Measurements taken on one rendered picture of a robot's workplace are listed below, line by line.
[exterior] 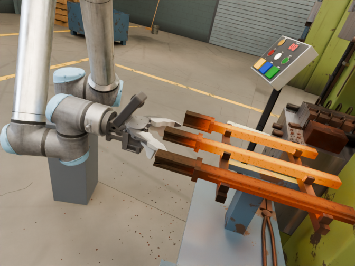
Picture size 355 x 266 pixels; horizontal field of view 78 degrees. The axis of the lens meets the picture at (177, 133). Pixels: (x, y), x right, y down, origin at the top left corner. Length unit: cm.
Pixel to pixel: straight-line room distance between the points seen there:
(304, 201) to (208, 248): 31
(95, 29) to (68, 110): 39
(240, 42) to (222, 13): 119
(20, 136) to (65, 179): 82
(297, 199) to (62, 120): 61
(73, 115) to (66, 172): 88
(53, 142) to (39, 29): 33
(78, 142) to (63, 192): 95
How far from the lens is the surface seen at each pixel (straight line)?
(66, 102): 68
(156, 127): 66
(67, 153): 74
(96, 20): 93
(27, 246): 157
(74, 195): 164
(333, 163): 99
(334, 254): 89
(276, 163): 62
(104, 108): 64
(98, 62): 106
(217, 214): 79
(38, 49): 79
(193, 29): 944
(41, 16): 82
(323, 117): 106
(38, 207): 172
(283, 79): 147
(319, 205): 55
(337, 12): 592
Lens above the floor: 129
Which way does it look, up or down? 31 degrees down
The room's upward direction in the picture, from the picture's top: 13 degrees clockwise
